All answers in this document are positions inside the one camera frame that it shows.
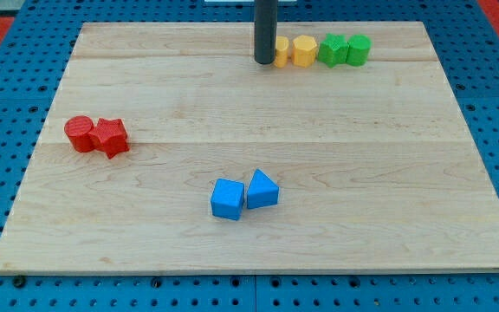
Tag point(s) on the red star block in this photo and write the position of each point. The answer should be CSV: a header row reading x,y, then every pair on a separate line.
x,y
109,137

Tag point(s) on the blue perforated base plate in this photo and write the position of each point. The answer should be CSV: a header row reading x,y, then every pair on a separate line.
x,y
33,56

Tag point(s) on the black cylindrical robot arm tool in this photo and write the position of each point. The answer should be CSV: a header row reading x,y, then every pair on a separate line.
x,y
265,21

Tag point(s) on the red cylinder block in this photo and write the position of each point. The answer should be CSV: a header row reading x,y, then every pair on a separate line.
x,y
77,130

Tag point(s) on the blue cube block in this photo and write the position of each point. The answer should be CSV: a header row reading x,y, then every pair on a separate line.
x,y
227,199

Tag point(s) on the green star block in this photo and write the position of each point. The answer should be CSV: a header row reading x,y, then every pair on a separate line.
x,y
333,50

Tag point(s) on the blue triangle block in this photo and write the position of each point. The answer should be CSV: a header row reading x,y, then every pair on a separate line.
x,y
262,191

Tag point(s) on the yellow hexagon block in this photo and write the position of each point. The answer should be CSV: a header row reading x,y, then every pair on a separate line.
x,y
304,51

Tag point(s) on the wooden board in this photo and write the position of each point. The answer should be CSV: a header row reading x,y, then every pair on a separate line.
x,y
377,169

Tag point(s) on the yellow block behind tool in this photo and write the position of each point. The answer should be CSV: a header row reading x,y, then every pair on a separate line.
x,y
281,51

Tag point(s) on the green cylinder block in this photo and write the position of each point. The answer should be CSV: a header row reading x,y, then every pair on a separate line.
x,y
358,50

